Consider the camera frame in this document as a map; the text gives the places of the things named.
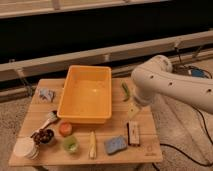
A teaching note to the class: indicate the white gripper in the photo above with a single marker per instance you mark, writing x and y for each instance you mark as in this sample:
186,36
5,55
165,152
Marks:
143,100

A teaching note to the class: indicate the blue sponge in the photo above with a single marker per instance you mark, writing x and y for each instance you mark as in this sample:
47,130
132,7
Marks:
115,145

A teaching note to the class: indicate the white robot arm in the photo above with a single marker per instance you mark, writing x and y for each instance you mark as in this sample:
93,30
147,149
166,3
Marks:
155,76

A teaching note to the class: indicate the yellow plastic tray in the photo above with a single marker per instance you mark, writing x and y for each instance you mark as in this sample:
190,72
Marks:
87,95

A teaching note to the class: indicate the green chili pepper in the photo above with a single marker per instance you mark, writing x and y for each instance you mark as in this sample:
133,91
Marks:
126,90

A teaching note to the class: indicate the orange cup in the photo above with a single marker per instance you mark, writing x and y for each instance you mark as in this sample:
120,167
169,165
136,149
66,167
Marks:
65,129

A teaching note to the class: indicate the green cup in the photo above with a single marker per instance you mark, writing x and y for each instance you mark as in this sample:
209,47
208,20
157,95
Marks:
70,144

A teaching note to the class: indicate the blue power box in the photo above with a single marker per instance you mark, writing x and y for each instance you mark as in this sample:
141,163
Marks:
197,73

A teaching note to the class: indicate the dish brush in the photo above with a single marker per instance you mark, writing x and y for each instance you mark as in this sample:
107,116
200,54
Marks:
51,118

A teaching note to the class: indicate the crumpled blue cloth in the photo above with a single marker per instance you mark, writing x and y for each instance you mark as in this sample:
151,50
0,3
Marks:
47,94

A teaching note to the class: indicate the dark bowl of food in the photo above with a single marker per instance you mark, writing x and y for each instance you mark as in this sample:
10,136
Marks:
43,136

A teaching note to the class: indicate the metal window rail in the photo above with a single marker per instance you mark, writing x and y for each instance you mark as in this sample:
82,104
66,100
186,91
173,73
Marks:
26,68

